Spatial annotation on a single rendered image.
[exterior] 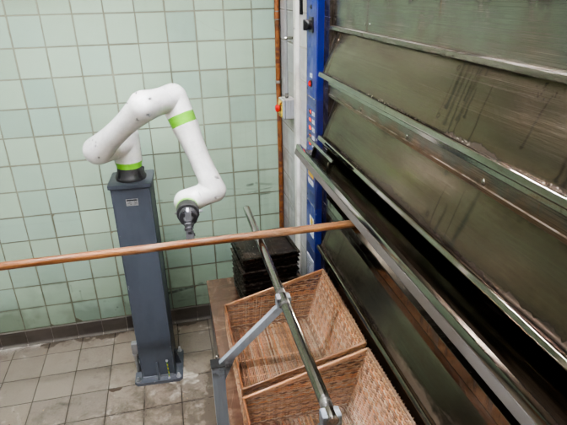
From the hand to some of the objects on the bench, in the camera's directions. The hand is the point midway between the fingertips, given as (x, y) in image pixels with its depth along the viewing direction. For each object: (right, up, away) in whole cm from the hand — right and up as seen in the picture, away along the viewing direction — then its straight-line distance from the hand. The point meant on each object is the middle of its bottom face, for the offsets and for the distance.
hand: (190, 236), depth 190 cm
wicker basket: (+38, -55, +25) cm, 71 cm away
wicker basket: (+50, -78, -27) cm, 96 cm away
